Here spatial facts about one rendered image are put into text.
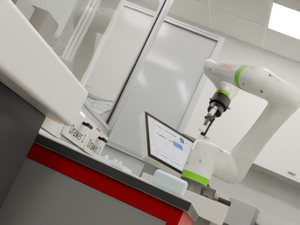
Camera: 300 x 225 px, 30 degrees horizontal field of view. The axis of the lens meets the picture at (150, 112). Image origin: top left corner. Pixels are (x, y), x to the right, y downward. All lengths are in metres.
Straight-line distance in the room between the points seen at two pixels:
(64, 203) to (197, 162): 1.02
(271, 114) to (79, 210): 1.19
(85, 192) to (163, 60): 2.65
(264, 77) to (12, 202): 1.22
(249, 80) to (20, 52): 1.47
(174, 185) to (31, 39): 0.63
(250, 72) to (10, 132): 1.32
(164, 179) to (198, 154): 0.95
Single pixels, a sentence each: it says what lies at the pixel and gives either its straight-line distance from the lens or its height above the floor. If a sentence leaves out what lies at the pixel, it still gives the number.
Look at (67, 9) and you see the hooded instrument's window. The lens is 1.18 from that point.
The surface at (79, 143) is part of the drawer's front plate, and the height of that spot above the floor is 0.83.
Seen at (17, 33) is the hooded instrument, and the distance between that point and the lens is 1.00.
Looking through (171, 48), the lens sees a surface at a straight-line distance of 4.10.
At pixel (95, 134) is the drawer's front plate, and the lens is 2.53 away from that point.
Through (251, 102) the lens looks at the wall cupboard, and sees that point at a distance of 5.65.
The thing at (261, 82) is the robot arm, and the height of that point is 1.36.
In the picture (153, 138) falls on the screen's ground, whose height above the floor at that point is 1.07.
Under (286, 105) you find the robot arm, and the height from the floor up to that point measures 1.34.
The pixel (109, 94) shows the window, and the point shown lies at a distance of 2.60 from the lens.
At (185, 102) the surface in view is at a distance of 3.97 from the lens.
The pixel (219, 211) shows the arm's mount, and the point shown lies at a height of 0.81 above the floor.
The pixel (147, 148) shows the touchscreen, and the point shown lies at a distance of 2.99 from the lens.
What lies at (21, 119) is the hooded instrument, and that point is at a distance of 1.33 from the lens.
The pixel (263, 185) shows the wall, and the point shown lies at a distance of 5.87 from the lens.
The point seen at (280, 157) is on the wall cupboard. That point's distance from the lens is 5.55.
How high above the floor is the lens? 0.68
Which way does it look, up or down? 9 degrees up
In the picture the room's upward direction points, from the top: 25 degrees clockwise
